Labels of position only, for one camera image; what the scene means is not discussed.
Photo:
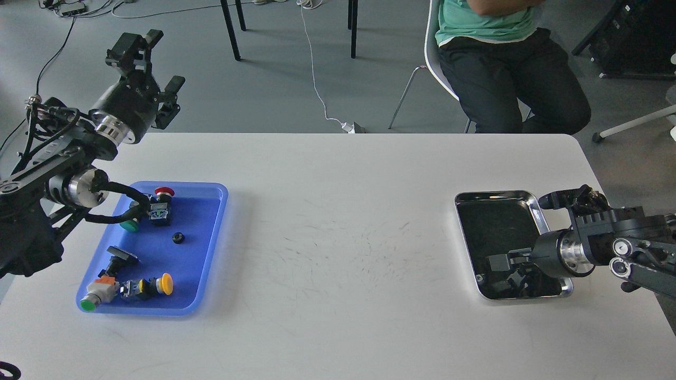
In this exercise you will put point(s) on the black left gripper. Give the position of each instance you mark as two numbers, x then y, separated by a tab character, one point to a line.
128	109

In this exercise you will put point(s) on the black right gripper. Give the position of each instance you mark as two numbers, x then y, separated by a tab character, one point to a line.
559	254

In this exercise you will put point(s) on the small black gear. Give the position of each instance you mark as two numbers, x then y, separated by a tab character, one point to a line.
178	238

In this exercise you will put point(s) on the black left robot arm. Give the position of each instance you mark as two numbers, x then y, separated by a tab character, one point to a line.
55	185

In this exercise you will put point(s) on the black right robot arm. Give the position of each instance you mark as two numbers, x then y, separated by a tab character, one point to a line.
638	249

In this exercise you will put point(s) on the silver metal tray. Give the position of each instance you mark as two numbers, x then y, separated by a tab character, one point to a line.
502	222

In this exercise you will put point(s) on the blue plastic tray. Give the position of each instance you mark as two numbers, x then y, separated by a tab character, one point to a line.
197	212

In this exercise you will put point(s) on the black table leg left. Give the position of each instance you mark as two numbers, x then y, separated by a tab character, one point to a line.
230	26

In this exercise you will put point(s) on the black table leg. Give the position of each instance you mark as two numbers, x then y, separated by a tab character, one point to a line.
230	26
353	25

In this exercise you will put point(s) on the power strip on floor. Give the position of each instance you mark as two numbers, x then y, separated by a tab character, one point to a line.
64	8

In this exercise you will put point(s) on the white power adapter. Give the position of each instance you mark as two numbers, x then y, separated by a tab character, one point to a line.
352	127

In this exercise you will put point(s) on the seated person green shirt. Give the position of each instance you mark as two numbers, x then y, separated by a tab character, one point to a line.
558	103

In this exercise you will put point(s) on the black table leg right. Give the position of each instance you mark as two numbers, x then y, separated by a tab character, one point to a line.
353	25

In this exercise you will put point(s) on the white plastic chair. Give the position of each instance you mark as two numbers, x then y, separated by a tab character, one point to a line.
433	63

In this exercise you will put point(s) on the black equipment case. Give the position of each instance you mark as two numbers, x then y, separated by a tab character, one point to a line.
634	40

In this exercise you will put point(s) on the red push button switch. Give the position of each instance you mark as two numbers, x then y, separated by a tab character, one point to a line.
160	212

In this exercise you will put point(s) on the green push button switch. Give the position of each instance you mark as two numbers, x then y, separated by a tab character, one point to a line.
135	224

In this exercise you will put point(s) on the black selector switch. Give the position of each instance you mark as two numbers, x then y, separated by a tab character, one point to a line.
120	258

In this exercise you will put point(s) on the yellow push button switch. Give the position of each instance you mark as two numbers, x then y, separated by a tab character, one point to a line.
145	289

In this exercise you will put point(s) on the green button white orange switch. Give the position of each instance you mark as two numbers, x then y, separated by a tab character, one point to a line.
101	290

